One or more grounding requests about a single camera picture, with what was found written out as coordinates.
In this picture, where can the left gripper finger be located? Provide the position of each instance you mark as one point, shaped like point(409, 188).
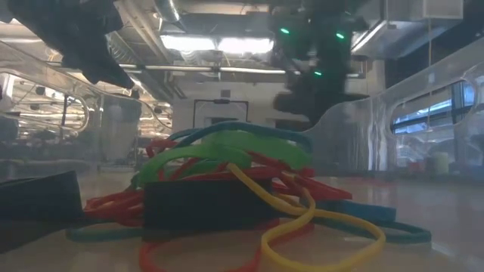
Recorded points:
point(102, 64)

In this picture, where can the blue rubber band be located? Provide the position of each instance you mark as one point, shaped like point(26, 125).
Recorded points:
point(234, 126)

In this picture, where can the long red rubber band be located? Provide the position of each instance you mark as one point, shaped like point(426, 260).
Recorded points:
point(325, 190)

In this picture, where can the yellow rubber band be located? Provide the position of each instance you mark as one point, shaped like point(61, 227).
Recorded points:
point(272, 199)

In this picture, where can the long blue-green rubber band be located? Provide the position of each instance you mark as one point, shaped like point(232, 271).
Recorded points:
point(355, 209)

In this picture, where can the black wide rubber band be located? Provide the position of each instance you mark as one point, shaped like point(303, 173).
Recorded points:
point(38, 196)

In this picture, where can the black rectangular block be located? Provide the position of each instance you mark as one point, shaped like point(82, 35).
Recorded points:
point(204, 208)

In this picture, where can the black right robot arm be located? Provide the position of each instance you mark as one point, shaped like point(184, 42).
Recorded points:
point(317, 45)

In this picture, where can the clear plastic bin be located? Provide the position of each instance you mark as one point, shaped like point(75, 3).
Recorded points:
point(348, 143)

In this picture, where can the silver ceiling pipe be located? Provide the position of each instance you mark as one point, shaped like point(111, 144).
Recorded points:
point(181, 68)

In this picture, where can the ceiling light panel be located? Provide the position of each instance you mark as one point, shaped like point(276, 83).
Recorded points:
point(189, 43)

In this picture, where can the pale green cup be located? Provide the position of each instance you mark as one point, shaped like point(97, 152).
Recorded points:
point(440, 162)

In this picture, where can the silver ceiling duct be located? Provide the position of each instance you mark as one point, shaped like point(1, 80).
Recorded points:
point(166, 9)

